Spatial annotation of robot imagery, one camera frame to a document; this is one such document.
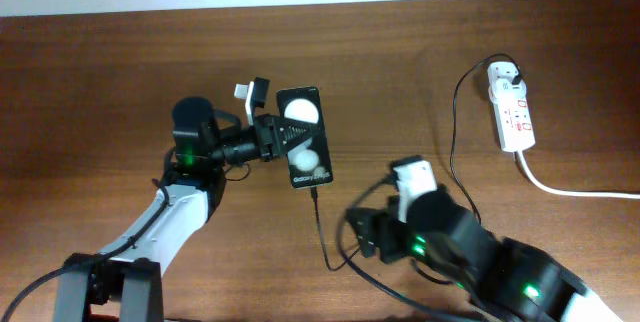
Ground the white power strip cord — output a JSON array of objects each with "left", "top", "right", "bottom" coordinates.
[{"left": 514, "top": 149, "right": 640, "bottom": 200}]

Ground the white power strip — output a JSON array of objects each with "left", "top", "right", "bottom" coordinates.
[{"left": 487, "top": 61, "right": 535, "bottom": 152}]

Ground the white USB charger plug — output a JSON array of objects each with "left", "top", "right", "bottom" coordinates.
[{"left": 489, "top": 76, "right": 527, "bottom": 103}]

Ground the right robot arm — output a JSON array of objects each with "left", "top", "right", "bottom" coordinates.
[{"left": 341, "top": 186, "right": 619, "bottom": 321}]

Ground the black charging cable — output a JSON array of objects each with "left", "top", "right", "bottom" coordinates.
[{"left": 309, "top": 53, "right": 524, "bottom": 272}]

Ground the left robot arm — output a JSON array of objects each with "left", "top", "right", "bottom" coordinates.
[{"left": 54, "top": 88, "right": 333, "bottom": 321}]

